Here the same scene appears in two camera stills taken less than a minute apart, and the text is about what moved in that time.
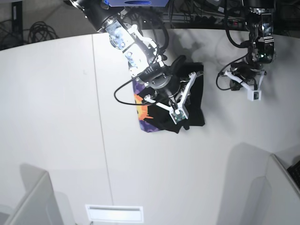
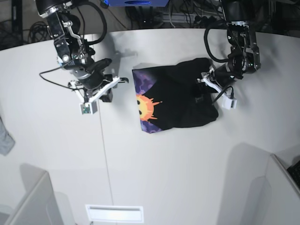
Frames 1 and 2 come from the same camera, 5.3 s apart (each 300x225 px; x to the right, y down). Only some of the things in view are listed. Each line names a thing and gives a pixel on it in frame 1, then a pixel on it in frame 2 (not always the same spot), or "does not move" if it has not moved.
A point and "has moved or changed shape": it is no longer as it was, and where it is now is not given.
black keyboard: x=294 y=170 does not move
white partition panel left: x=40 y=206 does not move
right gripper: x=250 y=75 to x=220 y=76
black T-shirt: x=153 y=117 has moved or changed shape
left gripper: x=172 y=87 to x=89 y=85
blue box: x=137 y=3 does not move
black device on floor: x=17 y=18 does not move
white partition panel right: x=283 y=204 does not move
